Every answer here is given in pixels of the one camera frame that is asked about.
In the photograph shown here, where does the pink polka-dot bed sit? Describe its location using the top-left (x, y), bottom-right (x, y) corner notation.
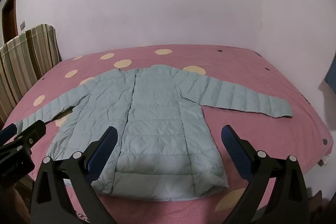
top-left (0, 44), bottom-right (330, 224)

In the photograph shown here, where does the person's left forearm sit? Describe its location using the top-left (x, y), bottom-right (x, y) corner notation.
top-left (0, 178), bottom-right (32, 224)

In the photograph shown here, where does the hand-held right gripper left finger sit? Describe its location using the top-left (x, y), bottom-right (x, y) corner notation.
top-left (30, 126), bottom-right (118, 224)

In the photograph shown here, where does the light blue puffer jacket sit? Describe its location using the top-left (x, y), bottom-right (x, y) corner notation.
top-left (15, 64), bottom-right (294, 200)

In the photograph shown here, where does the blue cloth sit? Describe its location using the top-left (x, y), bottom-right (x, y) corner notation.
top-left (324, 56), bottom-right (336, 93)

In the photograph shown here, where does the brown wooden door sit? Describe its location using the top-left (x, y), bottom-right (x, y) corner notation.
top-left (1, 0), bottom-right (19, 45)

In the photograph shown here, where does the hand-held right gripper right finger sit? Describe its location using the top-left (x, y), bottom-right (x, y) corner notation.
top-left (221, 124), bottom-right (311, 224)

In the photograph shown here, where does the striped padded headboard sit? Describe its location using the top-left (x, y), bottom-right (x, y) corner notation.
top-left (0, 24), bottom-right (62, 123)

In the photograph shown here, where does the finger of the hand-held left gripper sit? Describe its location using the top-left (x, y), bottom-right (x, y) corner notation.
top-left (15, 119), bottom-right (47, 148)
top-left (0, 123), bottom-right (18, 146)

